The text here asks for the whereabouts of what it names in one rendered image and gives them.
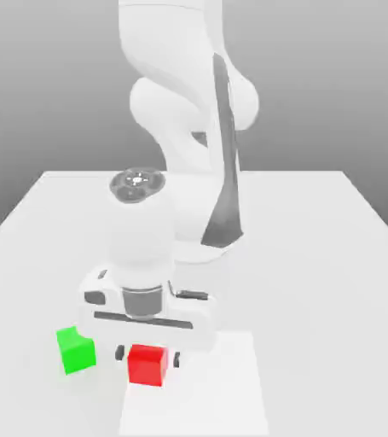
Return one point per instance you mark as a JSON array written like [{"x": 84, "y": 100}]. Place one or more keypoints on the small red cube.
[{"x": 144, "y": 367}]

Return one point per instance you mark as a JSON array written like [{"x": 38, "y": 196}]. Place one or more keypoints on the small green cube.
[{"x": 77, "y": 355}]

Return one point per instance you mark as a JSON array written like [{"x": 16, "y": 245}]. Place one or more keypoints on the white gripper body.
[{"x": 152, "y": 333}]

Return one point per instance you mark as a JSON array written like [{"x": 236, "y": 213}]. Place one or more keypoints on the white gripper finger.
[
  {"x": 119, "y": 352},
  {"x": 176, "y": 359}
]

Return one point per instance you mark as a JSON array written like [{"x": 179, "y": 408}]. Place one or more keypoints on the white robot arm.
[{"x": 180, "y": 102}]

